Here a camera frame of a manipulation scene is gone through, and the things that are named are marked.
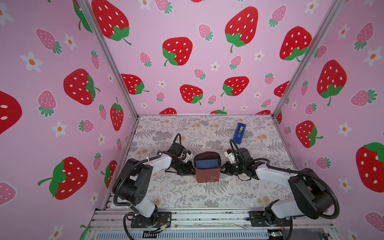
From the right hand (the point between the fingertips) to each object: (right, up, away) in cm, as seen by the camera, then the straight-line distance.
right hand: (217, 170), depth 86 cm
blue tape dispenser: (+18, +21, +18) cm, 33 cm away
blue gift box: (-6, +4, -4) cm, 8 cm away
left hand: (-13, -2, +1) cm, 13 cm away
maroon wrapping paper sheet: (-5, -2, -4) cm, 7 cm away
